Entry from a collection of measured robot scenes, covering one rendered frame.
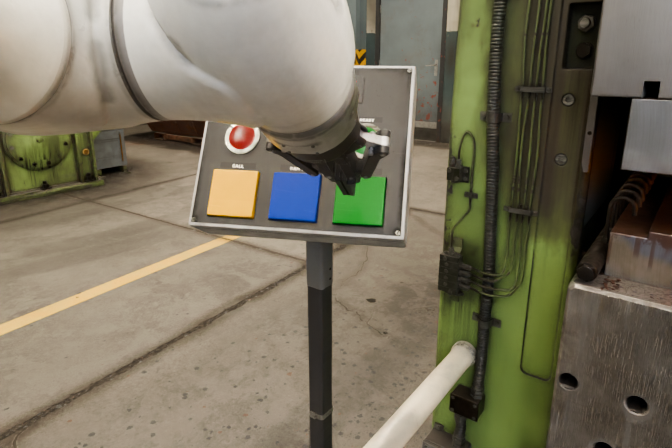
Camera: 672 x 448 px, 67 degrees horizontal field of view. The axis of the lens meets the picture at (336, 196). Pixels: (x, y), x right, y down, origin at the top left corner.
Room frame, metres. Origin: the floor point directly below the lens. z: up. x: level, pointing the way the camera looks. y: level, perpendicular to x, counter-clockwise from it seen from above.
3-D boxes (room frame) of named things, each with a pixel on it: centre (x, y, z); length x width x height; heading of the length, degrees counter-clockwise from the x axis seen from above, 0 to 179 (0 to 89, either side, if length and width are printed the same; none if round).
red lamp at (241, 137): (0.81, 0.15, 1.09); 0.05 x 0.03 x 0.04; 54
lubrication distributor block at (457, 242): (0.93, -0.24, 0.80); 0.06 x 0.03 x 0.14; 54
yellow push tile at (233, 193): (0.77, 0.16, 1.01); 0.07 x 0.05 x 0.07; 79
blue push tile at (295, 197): (0.75, 0.06, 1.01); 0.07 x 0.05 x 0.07; 79
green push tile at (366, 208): (0.73, -0.04, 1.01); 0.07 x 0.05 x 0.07; 79
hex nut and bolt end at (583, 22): (0.85, -0.40, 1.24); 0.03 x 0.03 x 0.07; 54
